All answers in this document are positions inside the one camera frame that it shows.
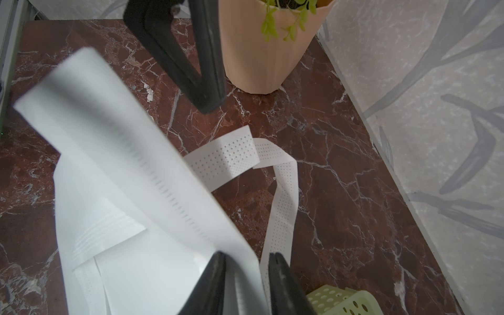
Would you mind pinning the white insulated delivery bag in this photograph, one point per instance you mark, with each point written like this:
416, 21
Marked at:
136, 222

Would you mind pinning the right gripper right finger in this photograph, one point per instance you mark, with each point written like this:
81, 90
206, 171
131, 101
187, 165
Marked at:
286, 294

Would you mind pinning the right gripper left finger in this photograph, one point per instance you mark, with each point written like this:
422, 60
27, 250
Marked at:
207, 297

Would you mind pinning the green plastic basket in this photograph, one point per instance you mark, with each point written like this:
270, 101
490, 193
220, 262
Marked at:
330, 300

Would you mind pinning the flower bouquet in paper pot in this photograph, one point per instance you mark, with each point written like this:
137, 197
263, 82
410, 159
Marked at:
262, 43

